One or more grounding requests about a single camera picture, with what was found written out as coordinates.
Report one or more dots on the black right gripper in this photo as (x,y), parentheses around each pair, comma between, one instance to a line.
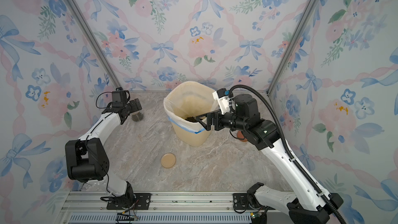
(218,116)

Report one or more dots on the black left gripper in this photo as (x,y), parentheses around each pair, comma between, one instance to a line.
(136,107)

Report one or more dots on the glass jar light wood lid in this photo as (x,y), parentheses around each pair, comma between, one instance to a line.
(137,117)

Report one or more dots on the red jar lid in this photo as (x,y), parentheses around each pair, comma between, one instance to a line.
(241,137)

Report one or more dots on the tan jar lid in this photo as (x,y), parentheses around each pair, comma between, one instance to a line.
(168,161)

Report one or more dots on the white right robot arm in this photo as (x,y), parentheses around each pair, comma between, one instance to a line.
(286,161)

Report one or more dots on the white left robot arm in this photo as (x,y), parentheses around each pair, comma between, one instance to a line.
(87,160)

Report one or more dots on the cream ribbed trash bin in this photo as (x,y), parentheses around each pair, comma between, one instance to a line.
(192,139)

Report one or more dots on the translucent bin liner blue band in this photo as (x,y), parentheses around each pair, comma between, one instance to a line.
(189,99)

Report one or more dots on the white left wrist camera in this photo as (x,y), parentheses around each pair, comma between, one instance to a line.
(120,96)

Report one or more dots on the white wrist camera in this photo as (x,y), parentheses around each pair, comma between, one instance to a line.
(225,103)
(120,96)

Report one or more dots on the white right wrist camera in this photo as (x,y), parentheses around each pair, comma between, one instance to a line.
(225,103)

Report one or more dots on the aluminium mounting rail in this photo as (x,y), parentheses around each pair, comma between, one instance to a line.
(162,207)

